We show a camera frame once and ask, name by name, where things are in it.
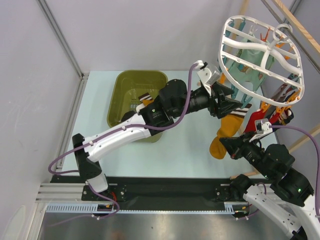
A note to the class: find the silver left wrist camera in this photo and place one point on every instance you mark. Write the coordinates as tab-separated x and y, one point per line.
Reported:
207	74

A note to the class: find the mustard yellow striped sock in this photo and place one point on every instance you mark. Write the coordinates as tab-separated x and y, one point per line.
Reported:
145	100

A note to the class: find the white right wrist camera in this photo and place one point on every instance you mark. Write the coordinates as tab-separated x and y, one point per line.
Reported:
263	128

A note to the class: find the black sock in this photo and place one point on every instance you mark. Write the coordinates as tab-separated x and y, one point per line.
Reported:
128	115

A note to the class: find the white slotted cable duct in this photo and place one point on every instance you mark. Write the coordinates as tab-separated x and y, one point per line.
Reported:
106	208

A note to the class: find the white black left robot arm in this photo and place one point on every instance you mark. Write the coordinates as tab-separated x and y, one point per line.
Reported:
172	103

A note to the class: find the aluminium frame post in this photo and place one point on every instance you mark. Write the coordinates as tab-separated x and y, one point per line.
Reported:
49	16

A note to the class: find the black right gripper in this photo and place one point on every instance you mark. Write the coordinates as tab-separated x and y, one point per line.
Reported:
240	148

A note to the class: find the olive green plastic basket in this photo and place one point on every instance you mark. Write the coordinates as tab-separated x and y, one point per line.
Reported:
128	87

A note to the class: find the mint green cloth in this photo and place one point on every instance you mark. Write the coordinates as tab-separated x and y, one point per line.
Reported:
243	73

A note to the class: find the white round clip hanger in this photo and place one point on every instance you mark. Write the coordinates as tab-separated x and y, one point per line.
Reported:
281	48

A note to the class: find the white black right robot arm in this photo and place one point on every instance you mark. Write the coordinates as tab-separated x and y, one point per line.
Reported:
275	164

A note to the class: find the red patterned sock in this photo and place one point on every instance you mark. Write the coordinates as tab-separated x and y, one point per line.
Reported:
275	116

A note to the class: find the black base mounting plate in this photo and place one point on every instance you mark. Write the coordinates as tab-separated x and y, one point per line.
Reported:
159	191

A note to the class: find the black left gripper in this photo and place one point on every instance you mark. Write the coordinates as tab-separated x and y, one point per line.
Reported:
219	92

